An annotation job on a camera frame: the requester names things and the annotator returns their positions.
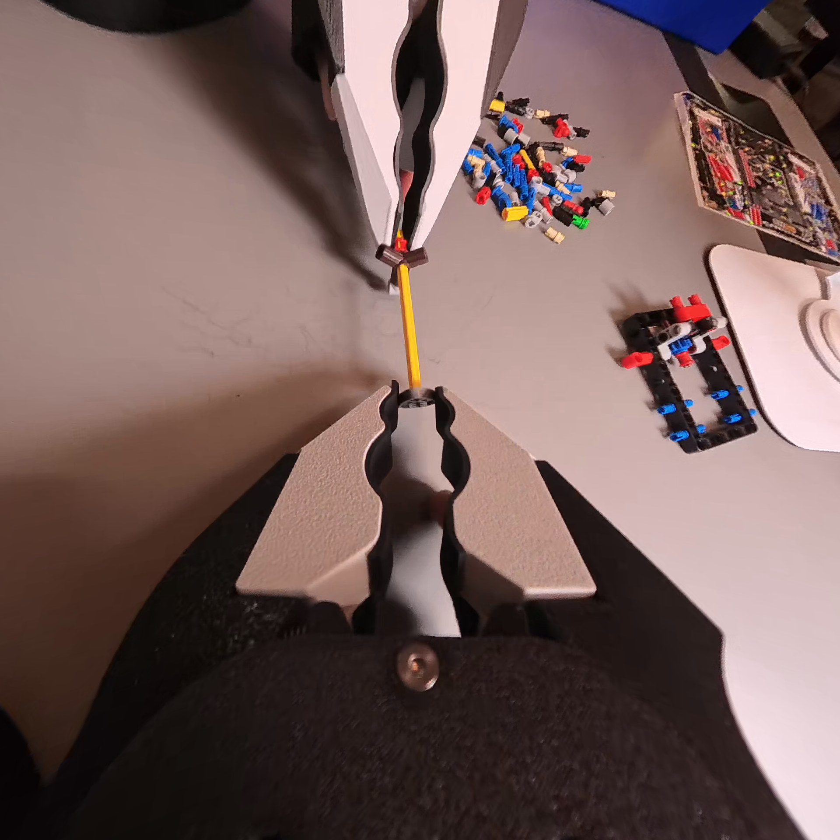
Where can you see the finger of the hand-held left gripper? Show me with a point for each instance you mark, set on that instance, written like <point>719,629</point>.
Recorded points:
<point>472,65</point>
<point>367,79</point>

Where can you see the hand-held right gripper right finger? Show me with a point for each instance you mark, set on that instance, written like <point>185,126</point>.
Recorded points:
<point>518,518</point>

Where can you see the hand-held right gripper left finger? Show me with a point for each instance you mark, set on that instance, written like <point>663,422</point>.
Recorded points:
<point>315,512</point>

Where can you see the single grey oval lego cam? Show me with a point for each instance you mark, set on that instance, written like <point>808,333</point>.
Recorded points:
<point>415,398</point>

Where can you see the dark brown lego connector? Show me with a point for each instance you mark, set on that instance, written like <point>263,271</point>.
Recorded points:
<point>394,254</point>

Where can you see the yellow lego axle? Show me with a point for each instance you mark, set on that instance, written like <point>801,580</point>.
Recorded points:
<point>408,315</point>

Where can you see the pile of small lego pieces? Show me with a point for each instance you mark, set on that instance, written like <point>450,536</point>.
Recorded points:
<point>518,170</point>

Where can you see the lego instruction booklet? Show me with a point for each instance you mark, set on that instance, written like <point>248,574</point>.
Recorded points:
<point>754,170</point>

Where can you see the black rounded object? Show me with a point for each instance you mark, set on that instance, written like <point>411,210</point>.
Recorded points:
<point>144,13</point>

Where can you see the blue plastic bin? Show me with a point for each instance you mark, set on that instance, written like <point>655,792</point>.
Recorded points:
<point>689,19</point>

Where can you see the white flat stand base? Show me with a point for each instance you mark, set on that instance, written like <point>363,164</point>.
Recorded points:
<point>768,354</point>

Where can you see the black lego frame assembly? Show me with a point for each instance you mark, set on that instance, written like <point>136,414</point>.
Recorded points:
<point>659,380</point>

